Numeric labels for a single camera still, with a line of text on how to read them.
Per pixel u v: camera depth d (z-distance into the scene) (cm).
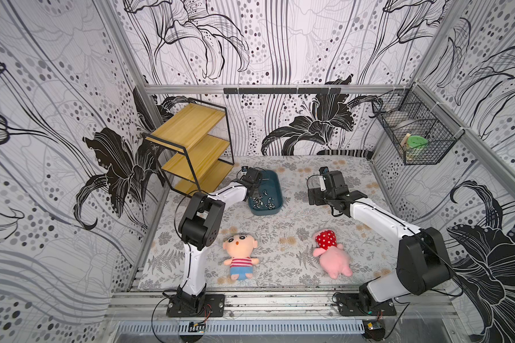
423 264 43
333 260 76
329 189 70
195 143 79
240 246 79
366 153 119
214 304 73
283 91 93
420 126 78
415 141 79
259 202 99
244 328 77
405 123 79
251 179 80
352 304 72
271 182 107
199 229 54
